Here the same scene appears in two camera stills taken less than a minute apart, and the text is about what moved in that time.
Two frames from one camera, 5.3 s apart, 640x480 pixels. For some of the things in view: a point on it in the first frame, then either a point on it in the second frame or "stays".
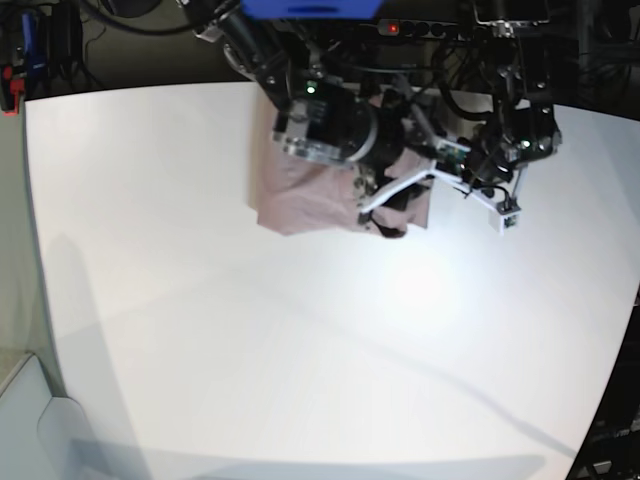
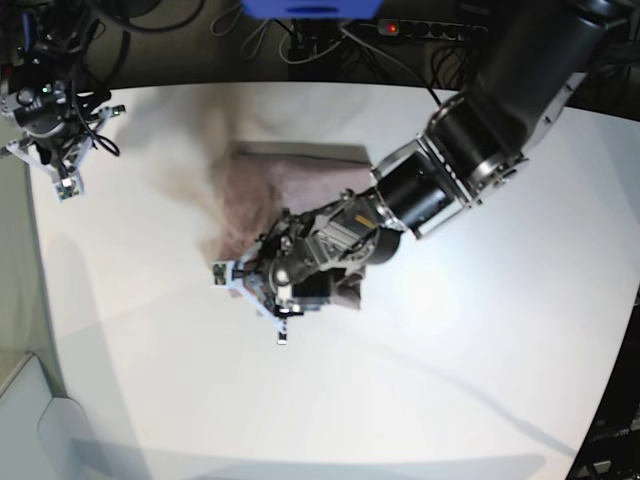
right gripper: (491, 157) to (296, 265)
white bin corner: (42, 437) stays
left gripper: (402, 127) to (58, 126)
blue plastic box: (312, 9) stays
